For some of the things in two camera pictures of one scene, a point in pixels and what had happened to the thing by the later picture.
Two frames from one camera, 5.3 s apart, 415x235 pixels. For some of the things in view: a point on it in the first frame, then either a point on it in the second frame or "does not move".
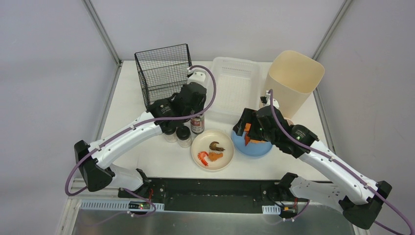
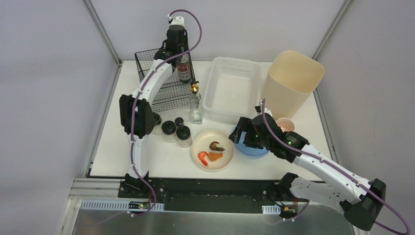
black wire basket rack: (162, 72) does not move
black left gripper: (197, 105) → (178, 51)
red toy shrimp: (201, 156) does not move
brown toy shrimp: (213, 147) does not move
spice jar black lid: (168, 128) does not move
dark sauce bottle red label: (197, 124) → (184, 69)
